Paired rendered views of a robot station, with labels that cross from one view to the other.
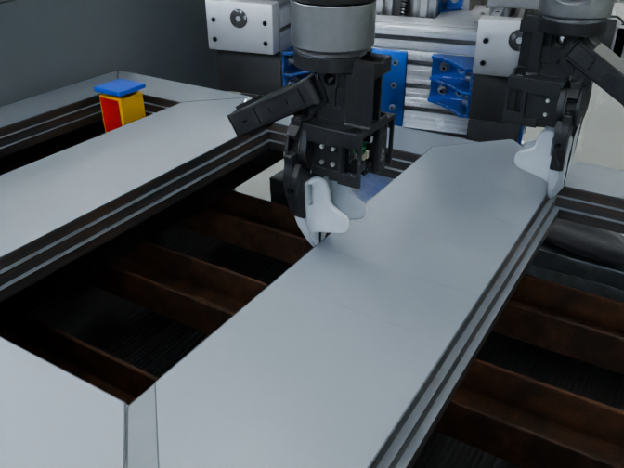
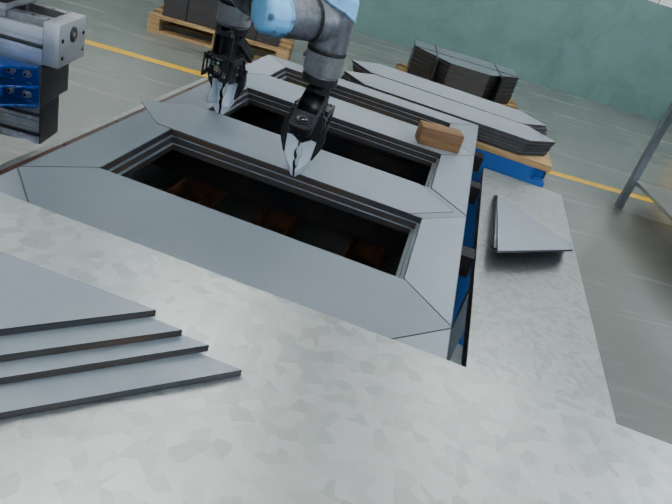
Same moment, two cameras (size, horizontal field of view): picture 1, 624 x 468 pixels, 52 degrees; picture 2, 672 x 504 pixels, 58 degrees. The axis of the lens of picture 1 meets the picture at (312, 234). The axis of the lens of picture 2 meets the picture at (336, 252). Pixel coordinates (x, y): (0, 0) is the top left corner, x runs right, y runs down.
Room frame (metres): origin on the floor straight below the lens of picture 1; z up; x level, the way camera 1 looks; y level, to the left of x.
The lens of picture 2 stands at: (0.98, 1.10, 1.35)
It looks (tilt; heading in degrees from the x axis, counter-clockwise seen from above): 29 degrees down; 244
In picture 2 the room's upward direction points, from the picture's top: 17 degrees clockwise
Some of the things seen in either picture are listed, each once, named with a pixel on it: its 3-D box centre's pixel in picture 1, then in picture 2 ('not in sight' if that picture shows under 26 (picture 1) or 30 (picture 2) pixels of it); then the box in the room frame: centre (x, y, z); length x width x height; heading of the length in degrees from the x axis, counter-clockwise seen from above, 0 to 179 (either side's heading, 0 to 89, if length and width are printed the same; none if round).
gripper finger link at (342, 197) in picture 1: (339, 206); (294, 150); (0.60, -0.03, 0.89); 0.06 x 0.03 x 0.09; 58
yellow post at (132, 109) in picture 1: (128, 147); not in sight; (1.05, 0.32, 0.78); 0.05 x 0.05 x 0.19; 59
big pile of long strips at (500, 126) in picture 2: not in sight; (446, 106); (-0.20, -0.83, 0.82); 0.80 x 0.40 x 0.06; 149
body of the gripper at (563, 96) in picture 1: (555, 71); (226, 53); (0.72, -0.28, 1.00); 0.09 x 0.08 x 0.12; 59
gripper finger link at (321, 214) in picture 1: (324, 218); (308, 155); (0.57, -0.01, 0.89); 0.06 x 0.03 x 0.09; 58
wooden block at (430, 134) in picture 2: not in sight; (439, 136); (0.10, -0.31, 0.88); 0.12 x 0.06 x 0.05; 164
